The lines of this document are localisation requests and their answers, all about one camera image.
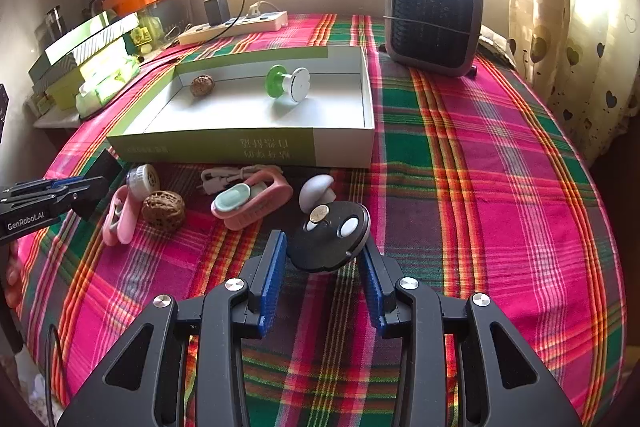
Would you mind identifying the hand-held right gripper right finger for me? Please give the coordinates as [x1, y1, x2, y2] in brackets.
[357, 237, 583, 427]

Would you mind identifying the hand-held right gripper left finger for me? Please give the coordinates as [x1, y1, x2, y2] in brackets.
[57, 229, 290, 427]

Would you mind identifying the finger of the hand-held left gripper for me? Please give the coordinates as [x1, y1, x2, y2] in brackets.
[0, 177, 110, 214]
[10, 176, 87, 195]

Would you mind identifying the black rectangular device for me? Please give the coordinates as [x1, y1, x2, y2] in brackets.
[75, 149, 119, 222]

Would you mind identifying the black round disc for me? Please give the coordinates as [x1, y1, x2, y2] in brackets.
[290, 202, 372, 273]

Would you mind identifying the pink plastic clip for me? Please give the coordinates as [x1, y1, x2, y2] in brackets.
[101, 184, 137, 247]

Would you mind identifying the white round bottle cap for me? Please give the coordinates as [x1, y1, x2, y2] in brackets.
[126, 163, 162, 198]

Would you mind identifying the brown walnut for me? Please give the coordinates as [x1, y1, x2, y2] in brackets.
[141, 189, 187, 225]
[190, 74, 217, 98]

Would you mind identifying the white green cardboard box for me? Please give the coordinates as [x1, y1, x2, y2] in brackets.
[106, 45, 377, 168]

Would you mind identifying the person's left hand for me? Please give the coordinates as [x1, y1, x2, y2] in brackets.
[0, 240, 22, 309]

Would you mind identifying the pink device with mint cap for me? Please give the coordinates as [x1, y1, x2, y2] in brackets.
[210, 169, 294, 230]

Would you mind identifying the green tissue pack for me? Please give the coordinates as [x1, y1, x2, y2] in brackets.
[75, 57, 142, 118]

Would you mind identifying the green patterned box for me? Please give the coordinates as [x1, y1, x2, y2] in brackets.
[27, 39, 128, 84]

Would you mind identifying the green white flat box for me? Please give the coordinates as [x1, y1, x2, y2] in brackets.
[44, 11, 141, 66]

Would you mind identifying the pink green plaid blanket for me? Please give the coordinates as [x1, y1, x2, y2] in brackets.
[15, 12, 628, 427]

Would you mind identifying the dark glass jar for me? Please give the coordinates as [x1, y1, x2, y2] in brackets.
[45, 6, 68, 40]

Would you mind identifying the green white spool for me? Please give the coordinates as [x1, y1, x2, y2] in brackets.
[265, 64, 312, 102]

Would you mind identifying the black charger adapter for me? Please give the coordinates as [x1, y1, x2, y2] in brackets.
[203, 0, 232, 26]

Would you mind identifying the white power strip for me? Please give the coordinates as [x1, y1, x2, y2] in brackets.
[178, 11, 289, 46]

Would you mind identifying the grey black space heater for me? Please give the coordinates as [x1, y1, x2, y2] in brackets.
[382, 0, 485, 78]

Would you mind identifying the beige heart-print curtain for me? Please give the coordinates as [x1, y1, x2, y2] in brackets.
[507, 0, 640, 168]

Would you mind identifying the white coiled cable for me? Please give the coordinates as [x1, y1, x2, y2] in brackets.
[200, 164, 283, 195]

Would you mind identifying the thin black cable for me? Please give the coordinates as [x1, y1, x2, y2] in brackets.
[44, 322, 66, 427]

